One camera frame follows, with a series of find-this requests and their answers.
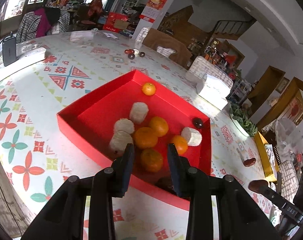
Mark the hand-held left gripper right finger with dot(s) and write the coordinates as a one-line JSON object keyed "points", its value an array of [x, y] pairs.
{"points": [[174, 172]]}

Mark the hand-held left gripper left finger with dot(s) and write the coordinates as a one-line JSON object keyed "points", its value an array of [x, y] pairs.
{"points": [[127, 170]]}

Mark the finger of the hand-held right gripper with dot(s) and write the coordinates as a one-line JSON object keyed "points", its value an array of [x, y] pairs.
{"points": [[286, 207]]}

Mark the orange mandarin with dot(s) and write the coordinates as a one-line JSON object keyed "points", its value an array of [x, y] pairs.
{"points": [[151, 159], [149, 89], [146, 137], [179, 144], [158, 126]]}

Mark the red cardboard box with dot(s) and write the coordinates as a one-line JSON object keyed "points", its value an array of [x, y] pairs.
{"points": [[99, 110]]}

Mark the chair with printed cover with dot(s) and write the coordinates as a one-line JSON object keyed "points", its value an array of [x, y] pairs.
{"points": [[289, 177]]}

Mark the patterned cloth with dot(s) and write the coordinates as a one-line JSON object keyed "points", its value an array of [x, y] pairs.
{"points": [[272, 155]]}

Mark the white mesh food cover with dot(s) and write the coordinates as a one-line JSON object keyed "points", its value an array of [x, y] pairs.
{"points": [[287, 135]]}

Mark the white plate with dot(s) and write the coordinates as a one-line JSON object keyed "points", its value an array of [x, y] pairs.
{"points": [[239, 128]]}

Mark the plate of green leaves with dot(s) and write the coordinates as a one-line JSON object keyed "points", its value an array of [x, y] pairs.
{"points": [[242, 118]]}

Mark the white cardboard box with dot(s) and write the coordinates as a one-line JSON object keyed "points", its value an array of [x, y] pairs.
{"points": [[212, 90]]}

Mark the chair with white cover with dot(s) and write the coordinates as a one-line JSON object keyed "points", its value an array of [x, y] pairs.
{"points": [[141, 35], [211, 68]]}

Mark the small white round piece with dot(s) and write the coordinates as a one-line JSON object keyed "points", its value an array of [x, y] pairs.
{"points": [[136, 51]]}

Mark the brown chair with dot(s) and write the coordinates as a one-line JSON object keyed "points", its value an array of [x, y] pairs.
{"points": [[166, 45]]}

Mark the white card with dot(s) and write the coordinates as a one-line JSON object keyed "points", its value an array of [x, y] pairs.
{"points": [[110, 35]]}

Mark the red carton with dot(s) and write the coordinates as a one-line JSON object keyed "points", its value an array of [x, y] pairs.
{"points": [[115, 22]]}

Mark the white power strip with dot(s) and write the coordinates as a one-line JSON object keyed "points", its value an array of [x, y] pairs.
{"points": [[31, 52]]}

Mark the staircase railing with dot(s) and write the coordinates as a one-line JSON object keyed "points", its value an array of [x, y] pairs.
{"points": [[231, 28]]}

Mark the red orange cloth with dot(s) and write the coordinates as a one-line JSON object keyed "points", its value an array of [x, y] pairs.
{"points": [[95, 6]]}

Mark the pink jacket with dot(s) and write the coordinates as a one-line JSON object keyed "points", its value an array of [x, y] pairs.
{"points": [[42, 21]]}

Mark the chair with plaid cloth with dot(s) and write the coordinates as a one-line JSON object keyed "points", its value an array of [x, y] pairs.
{"points": [[26, 27]]}

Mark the red wall calendar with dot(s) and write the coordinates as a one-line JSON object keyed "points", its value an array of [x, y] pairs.
{"points": [[155, 5]]}

